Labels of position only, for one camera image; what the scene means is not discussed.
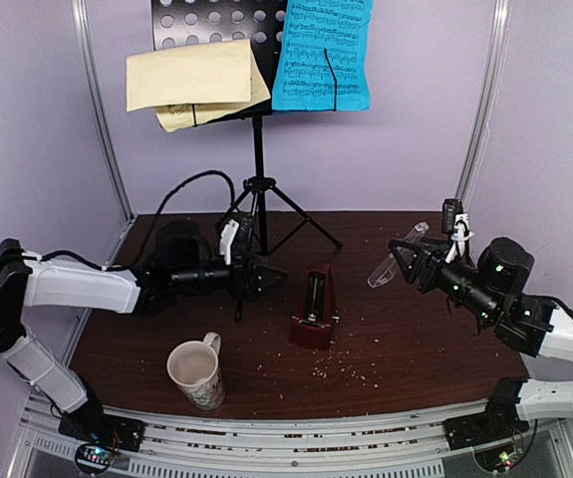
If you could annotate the red wooden metronome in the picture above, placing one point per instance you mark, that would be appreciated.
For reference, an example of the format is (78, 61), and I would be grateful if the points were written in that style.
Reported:
(313, 326)

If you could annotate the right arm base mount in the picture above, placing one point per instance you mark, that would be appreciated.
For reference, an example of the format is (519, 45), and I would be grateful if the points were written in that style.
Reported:
(495, 437)

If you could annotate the yellow sheet music page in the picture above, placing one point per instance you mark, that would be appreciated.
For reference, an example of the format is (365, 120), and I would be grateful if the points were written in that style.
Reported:
(192, 85)

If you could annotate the black music stand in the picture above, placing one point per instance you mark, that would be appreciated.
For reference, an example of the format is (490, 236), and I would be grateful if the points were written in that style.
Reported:
(256, 149)

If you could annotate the blue sheet music page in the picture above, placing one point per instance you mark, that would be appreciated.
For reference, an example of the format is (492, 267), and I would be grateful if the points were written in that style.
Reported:
(323, 55)

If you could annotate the right aluminium corner post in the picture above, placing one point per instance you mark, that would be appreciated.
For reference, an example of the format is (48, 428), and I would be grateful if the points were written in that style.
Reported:
(488, 94)

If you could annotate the white ceramic mug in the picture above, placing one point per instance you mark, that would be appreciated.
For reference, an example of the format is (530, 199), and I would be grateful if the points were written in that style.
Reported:
(194, 368)

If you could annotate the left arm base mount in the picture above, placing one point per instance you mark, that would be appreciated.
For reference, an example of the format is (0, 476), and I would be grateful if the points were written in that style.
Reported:
(102, 442)

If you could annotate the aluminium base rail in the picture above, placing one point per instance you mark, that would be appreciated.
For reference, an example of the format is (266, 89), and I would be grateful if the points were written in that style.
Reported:
(405, 444)

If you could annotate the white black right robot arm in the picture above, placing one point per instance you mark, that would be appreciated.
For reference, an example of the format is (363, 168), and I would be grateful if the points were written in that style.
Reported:
(492, 290)

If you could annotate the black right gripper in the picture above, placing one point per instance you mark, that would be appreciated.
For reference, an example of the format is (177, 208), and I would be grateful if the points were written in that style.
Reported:
(427, 264)

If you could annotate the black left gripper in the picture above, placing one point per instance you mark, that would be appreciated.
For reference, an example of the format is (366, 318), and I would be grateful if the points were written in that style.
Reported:
(250, 291)

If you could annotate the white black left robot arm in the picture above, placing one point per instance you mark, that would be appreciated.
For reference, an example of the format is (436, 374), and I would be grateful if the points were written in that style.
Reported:
(63, 278)

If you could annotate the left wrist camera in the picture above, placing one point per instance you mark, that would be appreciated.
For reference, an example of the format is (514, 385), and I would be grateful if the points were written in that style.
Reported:
(234, 235)

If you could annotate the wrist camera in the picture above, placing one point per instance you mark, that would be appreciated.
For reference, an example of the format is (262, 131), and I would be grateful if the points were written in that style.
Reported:
(455, 225)
(234, 235)

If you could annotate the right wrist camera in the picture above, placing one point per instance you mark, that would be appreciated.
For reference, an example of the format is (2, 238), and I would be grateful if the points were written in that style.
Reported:
(455, 225)

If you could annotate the aluminium corner post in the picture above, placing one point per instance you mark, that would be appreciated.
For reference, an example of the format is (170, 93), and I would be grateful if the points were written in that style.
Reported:
(83, 32)
(488, 94)

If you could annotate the clear plastic metronome cover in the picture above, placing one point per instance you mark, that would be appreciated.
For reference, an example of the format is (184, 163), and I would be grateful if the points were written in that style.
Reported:
(389, 267)

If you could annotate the left aluminium corner post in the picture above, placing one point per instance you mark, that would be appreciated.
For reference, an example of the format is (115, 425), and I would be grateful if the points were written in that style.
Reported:
(83, 32)

